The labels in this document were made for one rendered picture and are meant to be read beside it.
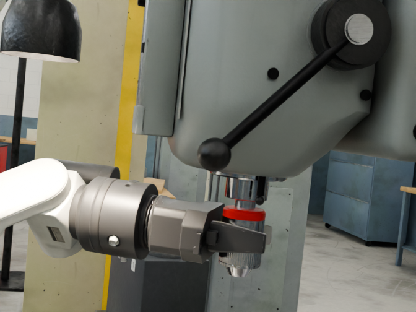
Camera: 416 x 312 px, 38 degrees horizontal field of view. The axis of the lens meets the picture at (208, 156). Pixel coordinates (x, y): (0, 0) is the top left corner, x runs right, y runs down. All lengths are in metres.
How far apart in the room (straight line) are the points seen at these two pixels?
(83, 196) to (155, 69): 0.17
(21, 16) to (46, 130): 1.81
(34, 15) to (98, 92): 1.81
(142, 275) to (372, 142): 0.54
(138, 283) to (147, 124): 0.49
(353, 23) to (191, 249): 0.27
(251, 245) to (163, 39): 0.23
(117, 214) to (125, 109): 1.71
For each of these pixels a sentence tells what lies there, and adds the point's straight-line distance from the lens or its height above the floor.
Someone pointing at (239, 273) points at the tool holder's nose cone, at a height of 1.20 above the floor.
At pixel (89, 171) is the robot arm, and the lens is 0.74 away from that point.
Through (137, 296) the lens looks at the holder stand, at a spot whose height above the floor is 1.05.
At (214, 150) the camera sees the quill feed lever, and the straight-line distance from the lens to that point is 0.51.
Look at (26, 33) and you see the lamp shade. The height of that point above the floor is 1.42.
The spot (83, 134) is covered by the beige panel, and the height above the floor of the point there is 1.27.
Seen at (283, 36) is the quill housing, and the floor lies 1.45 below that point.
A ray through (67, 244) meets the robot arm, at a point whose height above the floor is 1.20.
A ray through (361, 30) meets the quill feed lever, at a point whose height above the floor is 1.45.
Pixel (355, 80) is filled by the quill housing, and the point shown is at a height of 1.41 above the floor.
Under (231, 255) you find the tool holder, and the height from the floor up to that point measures 1.22.
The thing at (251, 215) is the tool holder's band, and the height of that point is 1.27.
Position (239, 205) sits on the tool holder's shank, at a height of 1.27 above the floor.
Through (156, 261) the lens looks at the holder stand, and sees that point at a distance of 1.03.
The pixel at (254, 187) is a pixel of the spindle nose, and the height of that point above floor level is 1.30.
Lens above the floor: 1.36
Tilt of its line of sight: 3 degrees down
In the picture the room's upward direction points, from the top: 6 degrees clockwise
